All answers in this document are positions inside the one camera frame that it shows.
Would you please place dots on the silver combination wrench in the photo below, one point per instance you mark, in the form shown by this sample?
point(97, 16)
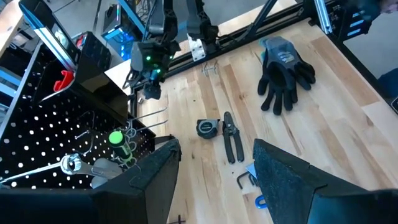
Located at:
point(71, 164)

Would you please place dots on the dark blue chair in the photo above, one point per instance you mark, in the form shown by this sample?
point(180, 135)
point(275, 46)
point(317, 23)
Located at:
point(390, 82)

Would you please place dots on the silver double prong peg hook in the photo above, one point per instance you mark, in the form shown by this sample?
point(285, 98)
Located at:
point(209, 69)

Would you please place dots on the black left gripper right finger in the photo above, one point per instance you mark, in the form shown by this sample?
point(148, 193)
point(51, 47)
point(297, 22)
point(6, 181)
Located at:
point(280, 186)

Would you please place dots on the green black Craftsman screwdriver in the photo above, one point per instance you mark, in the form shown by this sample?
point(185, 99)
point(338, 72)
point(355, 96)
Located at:
point(121, 146)

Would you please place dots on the black hex key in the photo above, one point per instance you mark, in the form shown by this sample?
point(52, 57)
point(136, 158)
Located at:
point(241, 180)

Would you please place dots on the computer with RGB lights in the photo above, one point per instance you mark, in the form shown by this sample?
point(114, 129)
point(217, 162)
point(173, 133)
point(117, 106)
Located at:
point(119, 31)

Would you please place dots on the black pegboard bin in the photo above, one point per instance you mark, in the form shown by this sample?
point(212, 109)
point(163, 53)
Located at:
point(102, 93)

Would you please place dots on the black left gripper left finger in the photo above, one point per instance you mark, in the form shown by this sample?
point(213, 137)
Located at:
point(149, 193)

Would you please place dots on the black metal pegboard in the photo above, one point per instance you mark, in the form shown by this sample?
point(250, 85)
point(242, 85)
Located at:
point(46, 133)

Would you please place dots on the black grey tape measure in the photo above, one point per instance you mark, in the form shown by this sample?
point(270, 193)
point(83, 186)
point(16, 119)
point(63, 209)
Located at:
point(207, 128)

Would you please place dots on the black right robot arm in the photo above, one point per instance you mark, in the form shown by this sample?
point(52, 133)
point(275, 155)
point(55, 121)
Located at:
point(186, 21)

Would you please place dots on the chrome socket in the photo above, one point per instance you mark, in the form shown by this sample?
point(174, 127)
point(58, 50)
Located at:
point(140, 100)

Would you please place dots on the black grey work glove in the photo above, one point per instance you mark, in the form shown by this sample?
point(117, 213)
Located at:
point(306, 73)
point(273, 81)

